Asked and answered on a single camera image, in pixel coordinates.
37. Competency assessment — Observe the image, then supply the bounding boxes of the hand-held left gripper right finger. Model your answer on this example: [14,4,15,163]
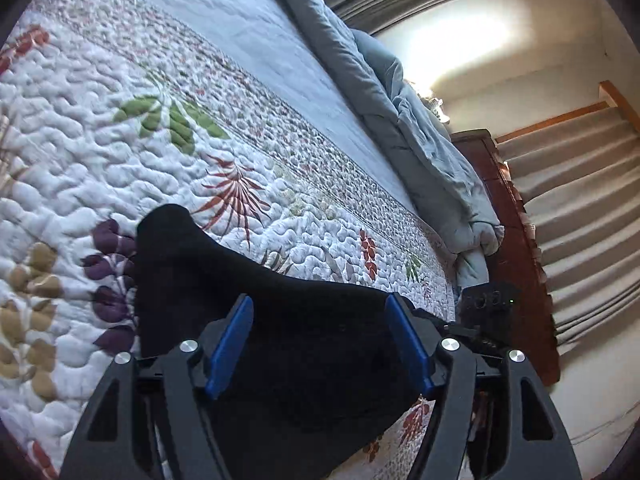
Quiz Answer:
[385,292,583,480]

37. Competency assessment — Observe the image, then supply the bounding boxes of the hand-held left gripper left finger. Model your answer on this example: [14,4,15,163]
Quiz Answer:
[59,294,256,480]

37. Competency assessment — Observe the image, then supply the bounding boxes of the black pants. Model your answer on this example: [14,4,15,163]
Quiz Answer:
[135,204,451,480]

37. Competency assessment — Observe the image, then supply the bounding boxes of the beige carpeted stairs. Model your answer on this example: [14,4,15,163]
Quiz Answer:
[494,80,640,361]

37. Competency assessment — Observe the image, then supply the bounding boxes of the grey-blue comforter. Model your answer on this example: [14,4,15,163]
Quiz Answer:
[249,0,506,293]

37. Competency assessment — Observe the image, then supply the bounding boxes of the floral quilted bedspread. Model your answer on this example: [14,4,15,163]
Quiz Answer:
[0,0,463,480]

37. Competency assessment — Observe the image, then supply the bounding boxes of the dark wooden bed frame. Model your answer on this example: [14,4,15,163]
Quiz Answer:
[450,129,562,387]

